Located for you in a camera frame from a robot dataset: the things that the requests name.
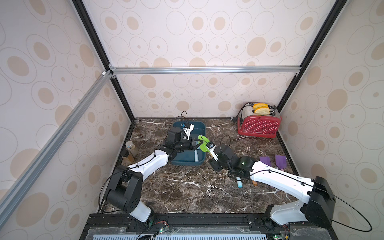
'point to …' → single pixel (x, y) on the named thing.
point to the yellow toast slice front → (262, 111)
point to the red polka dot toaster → (267, 125)
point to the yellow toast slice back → (257, 105)
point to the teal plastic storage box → (187, 157)
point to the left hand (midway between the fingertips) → (206, 142)
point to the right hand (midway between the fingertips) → (213, 158)
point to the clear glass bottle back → (131, 147)
